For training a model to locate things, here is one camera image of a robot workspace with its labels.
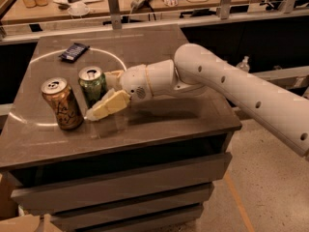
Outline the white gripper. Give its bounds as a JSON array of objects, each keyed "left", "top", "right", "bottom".
[{"left": 86, "top": 65, "right": 153, "bottom": 121}]

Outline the green soda can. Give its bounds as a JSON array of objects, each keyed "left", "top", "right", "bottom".
[{"left": 78, "top": 66, "right": 107, "bottom": 108}]

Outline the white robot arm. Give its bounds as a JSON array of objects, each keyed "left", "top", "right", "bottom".
[{"left": 86, "top": 43, "right": 309, "bottom": 158}]

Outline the orange soda can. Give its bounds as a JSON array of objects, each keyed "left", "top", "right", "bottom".
[{"left": 41, "top": 77, "right": 84, "bottom": 131}]

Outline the grey drawer cabinet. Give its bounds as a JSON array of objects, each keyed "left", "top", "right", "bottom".
[{"left": 0, "top": 25, "right": 240, "bottom": 232}]

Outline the wooden background desk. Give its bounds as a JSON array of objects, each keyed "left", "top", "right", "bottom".
[{"left": 1, "top": 0, "right": 309, "bottom": 27}]

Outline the clear sanitizer bottle right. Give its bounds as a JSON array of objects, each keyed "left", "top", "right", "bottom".
[{"left": 237, "top": 56, "right": 250, "bottom": 73}]

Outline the metal railing post left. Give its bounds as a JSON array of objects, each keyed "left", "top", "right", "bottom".
[{"left": 108, "top": 0, "right": 122, "bottom": 29}]

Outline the metal railing post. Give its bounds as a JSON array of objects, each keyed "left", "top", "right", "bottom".
[
  {"left": 108, "top": 0, "right": 122, "bottom": 29},
  {"left": 216, "top": 0, "right": 232, "bottom": 19}
]

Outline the metal railing post right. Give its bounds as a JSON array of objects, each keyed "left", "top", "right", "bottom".
[{"left": 216, "top": 0, "right": 232, "bottom": 19}]

